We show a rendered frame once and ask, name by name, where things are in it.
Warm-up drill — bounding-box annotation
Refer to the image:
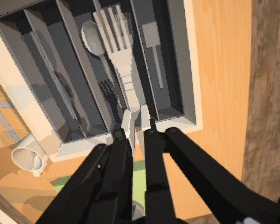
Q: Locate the white mug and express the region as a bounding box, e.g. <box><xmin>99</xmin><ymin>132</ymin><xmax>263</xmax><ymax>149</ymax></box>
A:
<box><xmin>11</xmin><ymin>132</ymin><xmax>49</xmax><ymax>177</ymax></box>

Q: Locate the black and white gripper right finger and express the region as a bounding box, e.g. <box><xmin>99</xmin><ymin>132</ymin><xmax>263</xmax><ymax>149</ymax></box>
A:
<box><xmin>141</xmin><ymin>104</ymin><xmax>280</xmax><ymax>224</ymax></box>

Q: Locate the grey fork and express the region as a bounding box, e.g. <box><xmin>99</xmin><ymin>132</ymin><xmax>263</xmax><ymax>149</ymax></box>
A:
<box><xmin>115</xmin><ymin>12</ymin><xmax>146</xmax><ymax>105</ymax></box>
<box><xmin>93</xmin><ymin>5</ymin><xmax>145</xmax><ymax>158</ymax></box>
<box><xmin>117</xmin><ymin>12</ymin><xmax>142</xmax><ymax>106</ymax></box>

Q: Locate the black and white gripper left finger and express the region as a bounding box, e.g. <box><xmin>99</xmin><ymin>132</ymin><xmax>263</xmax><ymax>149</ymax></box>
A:
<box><xmin>35</xmin><ymin>108</ymin><xmax>136</xmax><ymax>224</ymax></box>

